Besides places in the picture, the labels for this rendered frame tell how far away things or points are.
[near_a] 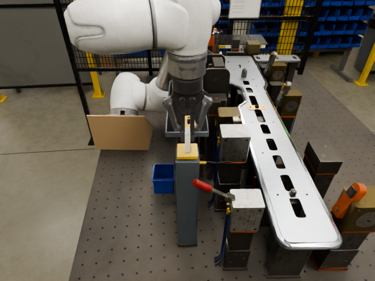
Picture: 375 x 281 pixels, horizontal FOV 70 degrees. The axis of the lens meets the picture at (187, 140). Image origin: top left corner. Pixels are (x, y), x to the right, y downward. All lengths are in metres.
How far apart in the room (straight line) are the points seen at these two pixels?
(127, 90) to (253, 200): 0.96
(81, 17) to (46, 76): 3.14
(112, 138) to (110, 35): 1.00
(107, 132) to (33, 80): 2.37
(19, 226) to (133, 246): 1.33
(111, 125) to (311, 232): 1.03
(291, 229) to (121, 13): 0.69
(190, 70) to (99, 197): 0.87
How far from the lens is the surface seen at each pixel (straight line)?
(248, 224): 0.85
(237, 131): 0.96
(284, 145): 1.12
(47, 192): 2.48
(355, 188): 0.90
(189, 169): 0.79
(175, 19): 0.56
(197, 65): 0.61
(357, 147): 1.79
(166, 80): 1.42
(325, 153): 1.09
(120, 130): 1.46
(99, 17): 0.56
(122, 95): 1.51
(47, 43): 3.51
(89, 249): 1.18
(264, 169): 1.00
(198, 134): 0.85
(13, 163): 2.90
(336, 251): 1.09
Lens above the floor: 1.67
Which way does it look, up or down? 38 degrees down
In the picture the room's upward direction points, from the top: straight up
